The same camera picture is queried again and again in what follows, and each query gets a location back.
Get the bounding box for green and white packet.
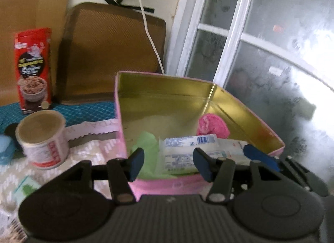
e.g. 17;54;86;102
13;176;39;207

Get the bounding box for blue mesh mat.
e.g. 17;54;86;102
0;101;118;128

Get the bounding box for pink round puff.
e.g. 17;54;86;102
196;114;230;139

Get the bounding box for scalloped pink paper strip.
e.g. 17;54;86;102
64;120;121;141

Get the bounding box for pink tin box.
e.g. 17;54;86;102
114;71;285;203

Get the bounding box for white cable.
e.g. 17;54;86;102
132;0;165;74

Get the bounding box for green cloth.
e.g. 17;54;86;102
130;131;178;179

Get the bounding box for black round object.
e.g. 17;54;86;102
5;124;19;137

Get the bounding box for light blue soft object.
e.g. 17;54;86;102
0;135;15;165

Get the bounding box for small white packet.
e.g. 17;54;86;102
218;139;251;166

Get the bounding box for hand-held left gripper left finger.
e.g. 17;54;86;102
56;148;145;205

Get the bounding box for patterned pale blanket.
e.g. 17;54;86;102
0;139;128;243

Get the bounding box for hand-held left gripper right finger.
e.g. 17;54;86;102
192;148;285;204

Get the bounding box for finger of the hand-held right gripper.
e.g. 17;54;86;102
243;144;330;198

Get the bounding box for white packet with blue print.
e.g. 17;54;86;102
159;134;222;176

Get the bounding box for red cereal box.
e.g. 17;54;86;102
14;27;53;115

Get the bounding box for white and red tin can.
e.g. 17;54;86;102
15;110;70;170

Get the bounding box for white window frame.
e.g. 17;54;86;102
176;0;334;89

